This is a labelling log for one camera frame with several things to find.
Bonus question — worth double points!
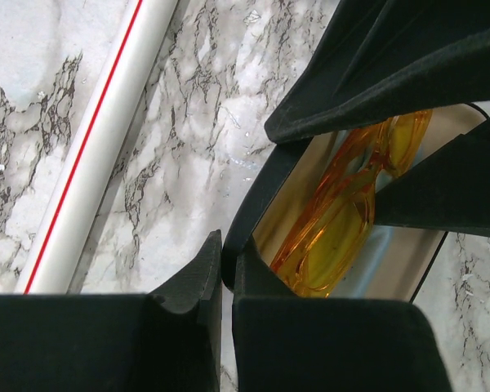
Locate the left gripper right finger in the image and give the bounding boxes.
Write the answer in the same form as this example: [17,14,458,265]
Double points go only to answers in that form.
[232,243,452,391]

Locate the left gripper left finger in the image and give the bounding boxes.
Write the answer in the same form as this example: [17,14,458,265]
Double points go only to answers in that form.
[0,231,221,391]

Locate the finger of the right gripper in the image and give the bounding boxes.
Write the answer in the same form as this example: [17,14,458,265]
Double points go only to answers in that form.
[265,1,490,144]
[375,118,490,238]

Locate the black glasses case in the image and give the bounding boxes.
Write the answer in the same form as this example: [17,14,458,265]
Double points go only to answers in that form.
[222,105,490,301]

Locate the orange plastic sunglasses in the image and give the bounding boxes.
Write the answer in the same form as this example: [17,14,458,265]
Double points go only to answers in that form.
[270,109,433,297]

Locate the white PVC pipe rack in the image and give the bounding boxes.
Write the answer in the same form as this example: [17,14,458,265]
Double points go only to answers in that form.
[14,0,177,294]

